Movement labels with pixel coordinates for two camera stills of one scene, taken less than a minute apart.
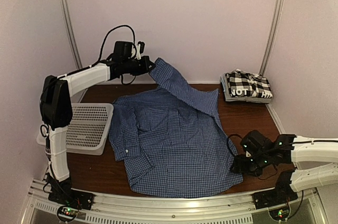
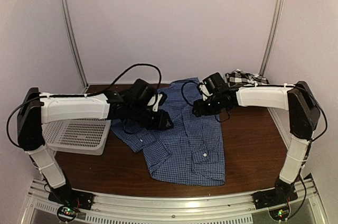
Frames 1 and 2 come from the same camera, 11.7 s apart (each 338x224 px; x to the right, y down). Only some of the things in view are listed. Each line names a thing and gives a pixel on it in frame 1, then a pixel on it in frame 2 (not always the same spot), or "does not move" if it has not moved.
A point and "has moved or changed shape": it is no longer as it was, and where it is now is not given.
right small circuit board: [280, 214] does not move
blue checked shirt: [172, 138] has moved or changed shape
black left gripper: [146, 68] → [160, 122]
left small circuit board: [66, 213] does not move
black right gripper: [240, 165] → [200, 110]
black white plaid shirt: [242, 84] does not move
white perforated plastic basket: [88, 131] does not move
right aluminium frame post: [275, 21] does not move
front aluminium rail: [170, 208] does not move
